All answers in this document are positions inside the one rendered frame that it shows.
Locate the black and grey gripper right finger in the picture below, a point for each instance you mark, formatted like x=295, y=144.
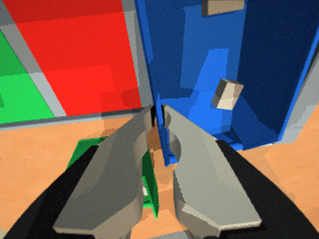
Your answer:
x=217, y=192

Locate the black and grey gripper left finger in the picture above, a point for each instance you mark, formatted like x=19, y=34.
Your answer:
x=99, y=196

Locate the green bin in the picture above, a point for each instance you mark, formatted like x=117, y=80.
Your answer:
x=152, y=199

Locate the blue bin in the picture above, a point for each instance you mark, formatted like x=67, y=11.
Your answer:
x=267, y=47

